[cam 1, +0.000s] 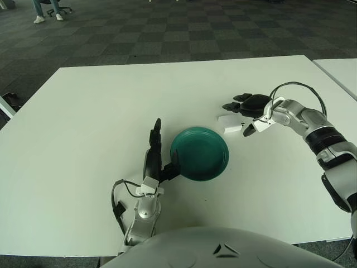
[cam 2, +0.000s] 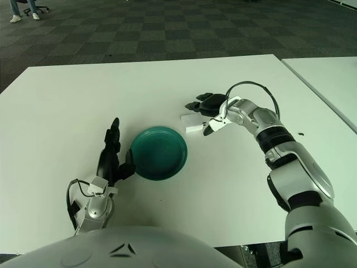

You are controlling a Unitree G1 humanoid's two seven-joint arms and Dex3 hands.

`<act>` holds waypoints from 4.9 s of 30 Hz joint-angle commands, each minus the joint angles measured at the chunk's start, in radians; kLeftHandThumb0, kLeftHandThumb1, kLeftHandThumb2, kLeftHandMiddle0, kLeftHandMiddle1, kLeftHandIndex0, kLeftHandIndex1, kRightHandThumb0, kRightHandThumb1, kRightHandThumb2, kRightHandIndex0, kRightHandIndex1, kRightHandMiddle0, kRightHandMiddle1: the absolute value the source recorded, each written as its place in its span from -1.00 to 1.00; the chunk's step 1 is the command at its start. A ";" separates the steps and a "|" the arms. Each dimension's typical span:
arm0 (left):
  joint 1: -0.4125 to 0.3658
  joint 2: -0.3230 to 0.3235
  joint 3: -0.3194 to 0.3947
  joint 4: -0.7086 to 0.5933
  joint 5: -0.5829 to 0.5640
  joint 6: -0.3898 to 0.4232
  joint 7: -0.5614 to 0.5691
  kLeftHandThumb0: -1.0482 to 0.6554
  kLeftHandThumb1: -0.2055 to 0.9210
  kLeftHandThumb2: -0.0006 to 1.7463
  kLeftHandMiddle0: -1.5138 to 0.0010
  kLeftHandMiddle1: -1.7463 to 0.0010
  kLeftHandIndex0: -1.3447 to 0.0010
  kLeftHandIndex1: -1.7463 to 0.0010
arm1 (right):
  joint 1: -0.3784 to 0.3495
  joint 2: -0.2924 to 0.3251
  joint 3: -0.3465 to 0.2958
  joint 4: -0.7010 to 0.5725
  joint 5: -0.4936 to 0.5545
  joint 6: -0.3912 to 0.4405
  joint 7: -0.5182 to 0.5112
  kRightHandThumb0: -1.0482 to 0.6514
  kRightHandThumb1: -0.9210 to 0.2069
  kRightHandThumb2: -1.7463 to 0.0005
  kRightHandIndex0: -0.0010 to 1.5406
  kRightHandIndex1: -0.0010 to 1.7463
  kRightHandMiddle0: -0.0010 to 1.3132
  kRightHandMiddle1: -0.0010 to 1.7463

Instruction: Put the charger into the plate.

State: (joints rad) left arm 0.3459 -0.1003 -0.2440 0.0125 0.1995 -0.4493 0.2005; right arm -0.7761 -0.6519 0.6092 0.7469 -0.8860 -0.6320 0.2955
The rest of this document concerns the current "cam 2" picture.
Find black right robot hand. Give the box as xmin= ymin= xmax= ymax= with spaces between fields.
xmin=184 ymin=92 xmax=242 ymax=137

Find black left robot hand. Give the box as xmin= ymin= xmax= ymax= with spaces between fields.
xmin=97 ymin=117 xmax=137 ymax=187

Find white charger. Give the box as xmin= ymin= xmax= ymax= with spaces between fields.
xmin=180 ymin=113 xmax=209 ymax=135

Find green round plate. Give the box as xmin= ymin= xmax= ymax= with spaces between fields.
xmin=130 ymin=126 xmax=189 ymax=182

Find grey robot torso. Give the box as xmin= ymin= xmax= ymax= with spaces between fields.
xmin=0 ymin=225 xmax=238 ymax=268

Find adjacent white table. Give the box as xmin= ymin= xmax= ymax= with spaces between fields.
xmin=281 ymin=56 xmax=357 ymax=129

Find black office chair base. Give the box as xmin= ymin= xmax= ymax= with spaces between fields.
xmin=23 ymin=4 xmax=50 ymax=15

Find seated person legs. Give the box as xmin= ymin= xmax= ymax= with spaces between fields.
xmin=9 ymin=0 xmax=41 ymax=23

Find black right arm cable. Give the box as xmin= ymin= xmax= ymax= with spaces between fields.
xmin=226 ymin=80 xmax=281 ymax=118

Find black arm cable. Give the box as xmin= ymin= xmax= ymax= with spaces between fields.
xmin=66 ymin=178 xmax=93 ymax=232
xmin=226 ymin=80 xmax=281 ymax=118

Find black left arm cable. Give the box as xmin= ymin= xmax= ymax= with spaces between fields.
xmin=66 ymin=178 xmax=93 ymax=232

